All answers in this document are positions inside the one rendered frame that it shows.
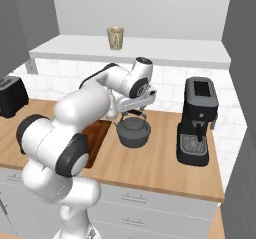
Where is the grey cupboard door handle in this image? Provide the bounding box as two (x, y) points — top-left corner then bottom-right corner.
(0, 196), (10, 219)

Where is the grey cabinet door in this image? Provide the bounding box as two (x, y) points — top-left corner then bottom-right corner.
(0, 0), (61, 80)
(221, 0), (256, 131)

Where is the dark grey kettle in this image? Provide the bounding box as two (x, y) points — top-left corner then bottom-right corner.
(114, 114), (153, 149)

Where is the white drawer front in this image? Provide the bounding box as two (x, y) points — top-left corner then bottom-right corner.
(89, 201), (214, 239)
(0, 167), (32, 191)
(98, 182), (219, 221)

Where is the white cabinet shelf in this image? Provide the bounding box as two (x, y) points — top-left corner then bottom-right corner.
(28, 34), (232, 71)

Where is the beige patterned mug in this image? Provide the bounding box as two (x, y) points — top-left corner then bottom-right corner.
(106, 26), (125, 51)

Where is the black coffee machine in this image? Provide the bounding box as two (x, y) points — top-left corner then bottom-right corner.
(175, 76), (220, 168)

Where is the brown wooden tray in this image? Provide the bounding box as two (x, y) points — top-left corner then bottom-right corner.
(81, 119), (113, 169)

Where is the grey wall outlet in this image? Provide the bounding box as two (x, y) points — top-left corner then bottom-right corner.
(25, 58), (39, 75)

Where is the black toaster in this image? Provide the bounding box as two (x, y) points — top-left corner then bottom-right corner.
(0, 75), (30, 119)

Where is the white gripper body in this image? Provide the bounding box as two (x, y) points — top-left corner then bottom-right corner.
(117, 91), (158, 113)

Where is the grey drawer handle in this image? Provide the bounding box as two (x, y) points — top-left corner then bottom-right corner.
(121, 217), (147, 227)
(5, 173), (24, 183)
(120, 192), (148, 203)

